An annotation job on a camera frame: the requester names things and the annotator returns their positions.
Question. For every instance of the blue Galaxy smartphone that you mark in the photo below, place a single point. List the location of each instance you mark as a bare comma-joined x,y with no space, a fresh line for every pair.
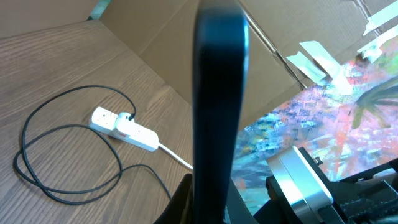
220,64

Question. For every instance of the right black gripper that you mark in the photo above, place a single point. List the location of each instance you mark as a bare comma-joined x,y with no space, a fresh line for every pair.
367,197

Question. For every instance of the white power strip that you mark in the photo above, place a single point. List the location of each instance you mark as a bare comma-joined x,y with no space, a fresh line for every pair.
103,120

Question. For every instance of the white charger plug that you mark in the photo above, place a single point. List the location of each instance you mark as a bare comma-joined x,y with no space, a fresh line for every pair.
124,123

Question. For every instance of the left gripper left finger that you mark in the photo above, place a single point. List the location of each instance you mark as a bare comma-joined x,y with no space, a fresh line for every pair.
180,208

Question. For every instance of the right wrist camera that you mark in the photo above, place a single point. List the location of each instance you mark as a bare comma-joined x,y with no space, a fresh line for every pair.
301,186

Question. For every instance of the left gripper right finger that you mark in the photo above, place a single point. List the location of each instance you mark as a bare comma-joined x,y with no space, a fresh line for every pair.
237,210

